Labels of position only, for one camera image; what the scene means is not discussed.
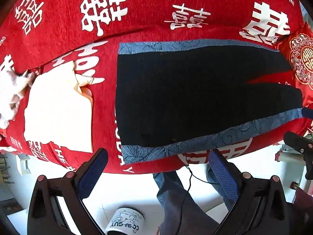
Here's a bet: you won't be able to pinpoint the red printed blanket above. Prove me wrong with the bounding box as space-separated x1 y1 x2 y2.
0 0 313 175

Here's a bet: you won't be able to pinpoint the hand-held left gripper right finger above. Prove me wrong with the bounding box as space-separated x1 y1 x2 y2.
208 149 294 235

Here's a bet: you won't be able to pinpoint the red embroidered cushion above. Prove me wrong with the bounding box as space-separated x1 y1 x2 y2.
276 22 313 91

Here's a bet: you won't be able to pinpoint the person's right forearm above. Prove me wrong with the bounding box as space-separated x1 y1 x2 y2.
292 187 313 228

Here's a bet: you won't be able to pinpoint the cream folded cloth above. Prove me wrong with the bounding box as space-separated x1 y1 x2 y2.
24 61 94 153

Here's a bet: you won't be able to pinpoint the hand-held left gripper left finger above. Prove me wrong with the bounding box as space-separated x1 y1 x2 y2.
26 147 109 235

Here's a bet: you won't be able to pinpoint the person's legs in jeans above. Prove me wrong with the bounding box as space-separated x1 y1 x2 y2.
153 171 219 235

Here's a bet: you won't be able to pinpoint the white crumpled cloth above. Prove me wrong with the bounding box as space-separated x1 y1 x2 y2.
0 70 35 129

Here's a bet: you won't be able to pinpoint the black pants with blue trim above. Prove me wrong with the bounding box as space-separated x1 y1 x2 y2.
115 39 305 165

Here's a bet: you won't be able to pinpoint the black cable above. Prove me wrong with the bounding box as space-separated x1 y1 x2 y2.
179 165 216 235

